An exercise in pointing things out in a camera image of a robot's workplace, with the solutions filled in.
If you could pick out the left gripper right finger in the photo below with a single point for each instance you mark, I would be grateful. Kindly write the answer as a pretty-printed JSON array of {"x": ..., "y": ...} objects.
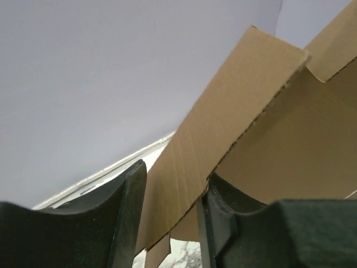
[{"x": 240, "y": 231}]

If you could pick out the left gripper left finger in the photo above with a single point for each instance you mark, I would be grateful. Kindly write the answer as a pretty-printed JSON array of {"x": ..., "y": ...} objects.
[{"x": 97, "y": 229}]

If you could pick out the cardboard box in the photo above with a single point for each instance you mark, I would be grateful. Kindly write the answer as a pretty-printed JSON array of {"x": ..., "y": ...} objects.
[{"x": 275, "y": 121}]

